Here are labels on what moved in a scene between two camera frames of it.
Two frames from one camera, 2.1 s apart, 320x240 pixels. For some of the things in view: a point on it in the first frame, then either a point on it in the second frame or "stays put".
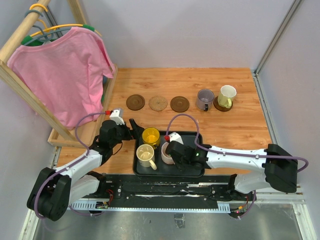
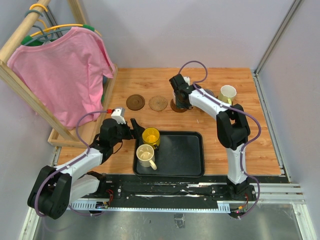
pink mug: [166, 157] to [174, 97]
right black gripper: [176, 163] to [180, 105]
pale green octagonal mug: [226, 95] stays put
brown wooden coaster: [135, 102] stays put
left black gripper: [137, 130] stays put
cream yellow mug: [145, 155] stays put
